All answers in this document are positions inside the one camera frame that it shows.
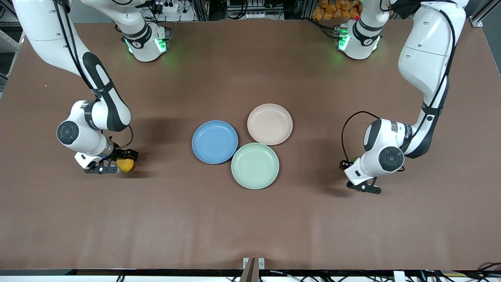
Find beige plate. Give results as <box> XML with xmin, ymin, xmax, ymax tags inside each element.
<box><xmin>247</xmin><ymin>103</ymin><xmax>294</xmax><ymax>146</ymax></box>

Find white bracket with brown post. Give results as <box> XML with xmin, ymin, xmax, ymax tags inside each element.
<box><xmin>240</xmin><ymin>257</ymin><xmax>265</xmax><ymax>282</ymax></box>

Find aluminium frame profile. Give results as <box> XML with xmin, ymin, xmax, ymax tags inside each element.
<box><xmin>468</xmin><ymin>0</ymin><xmax>494</xmax><ymax>28</ymax></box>

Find mint green plate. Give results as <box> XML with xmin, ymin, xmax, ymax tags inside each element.
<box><xmin>231</xmin><ymin>143</ymin><xmax>280</xmax><ymax>190</ymax></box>

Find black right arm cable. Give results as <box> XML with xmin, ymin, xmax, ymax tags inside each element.
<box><xmin>53</xmin><ymin>0</ymin><xmax>135</xmax><ymax>152</ymax></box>

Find orange snack bags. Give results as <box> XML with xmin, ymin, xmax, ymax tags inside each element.
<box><xmin>312</xmin><ymin>0</ymin><xmax>361</xmax><ymax>21</ymax></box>

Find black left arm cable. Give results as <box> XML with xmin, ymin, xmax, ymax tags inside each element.
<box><xmin>341</xmin><ymin>0</ymin><xmax>457</xmax><ymax>163</ymax></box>

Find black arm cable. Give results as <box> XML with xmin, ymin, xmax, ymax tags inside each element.
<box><xmin>53</xmin><ymin>0</ymin><xmax>135</xmax><ymax>152</ymax></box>
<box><xmin>341</xmin><ymin>0</ymin><xmax>457</xmax><ymax>163</ymax></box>

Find white power strip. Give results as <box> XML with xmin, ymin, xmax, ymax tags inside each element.
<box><xmin>151</xmin><ymin>0</ymin><xmax>180</xmax><ymax>14</ymax></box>

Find blue plate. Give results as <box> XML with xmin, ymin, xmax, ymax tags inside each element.
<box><xmin>191</xmin><ymin>120</ymin><xmax>239</xmax><ymax>165</ymax></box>

